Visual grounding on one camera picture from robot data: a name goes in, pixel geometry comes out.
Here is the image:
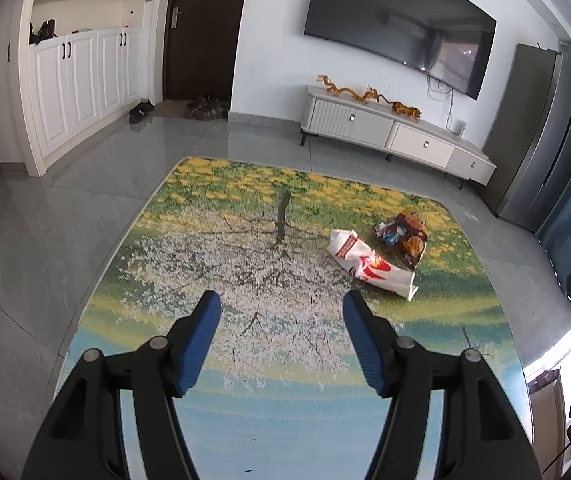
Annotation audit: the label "dark brown door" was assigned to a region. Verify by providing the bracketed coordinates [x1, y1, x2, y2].
[163, 0, 252, 103]

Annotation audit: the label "floral landscape rug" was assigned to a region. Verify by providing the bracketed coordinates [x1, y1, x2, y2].
[58, 156, 539, 480]

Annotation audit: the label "brown doormat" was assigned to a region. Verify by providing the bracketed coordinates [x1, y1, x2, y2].
[152, 100, 191, 120]

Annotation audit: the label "dark bag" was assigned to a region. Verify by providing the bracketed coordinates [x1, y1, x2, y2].
[30, 19, 59, 45]

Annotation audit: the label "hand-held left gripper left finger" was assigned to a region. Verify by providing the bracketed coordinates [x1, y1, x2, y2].
[20, 290, 223, 480]

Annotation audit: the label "golden dragon ornament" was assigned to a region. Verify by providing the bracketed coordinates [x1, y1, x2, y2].
[317, 74, 361, 99]
[358, 85, 392, 106]

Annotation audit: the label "white and red bag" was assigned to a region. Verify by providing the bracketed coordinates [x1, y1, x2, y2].
[328, 229, 419, 302]

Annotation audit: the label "brown snack packet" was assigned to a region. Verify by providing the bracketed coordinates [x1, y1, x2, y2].
[374, 206, 429, 270]

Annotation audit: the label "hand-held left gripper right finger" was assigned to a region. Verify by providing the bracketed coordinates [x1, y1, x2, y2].
[342, 290, 541, 480]

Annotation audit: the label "white wall cabinet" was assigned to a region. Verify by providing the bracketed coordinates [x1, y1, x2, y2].
[0, 0, 155, 177]

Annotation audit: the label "pile of brown shoes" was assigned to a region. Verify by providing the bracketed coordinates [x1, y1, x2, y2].
[184, 95, 229, 121]

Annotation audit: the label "orange tiger ornament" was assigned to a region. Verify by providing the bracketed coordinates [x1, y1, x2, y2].
[390, 101, 422, 120]

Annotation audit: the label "black wall television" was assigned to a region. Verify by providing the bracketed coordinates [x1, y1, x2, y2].
[304, 0, 497, 101]

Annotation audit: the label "television cables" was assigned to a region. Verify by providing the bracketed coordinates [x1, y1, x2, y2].
[425, 74, 459, 133]

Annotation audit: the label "pair of black shoes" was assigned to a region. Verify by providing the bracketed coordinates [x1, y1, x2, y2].
[128, 100, 156, 124]

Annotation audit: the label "grey refrigerator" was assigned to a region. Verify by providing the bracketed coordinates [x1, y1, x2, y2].
[483, 42, 571, 233]

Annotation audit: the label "white television cabinet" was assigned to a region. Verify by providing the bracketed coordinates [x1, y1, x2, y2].
[299, 85, 497, 190]

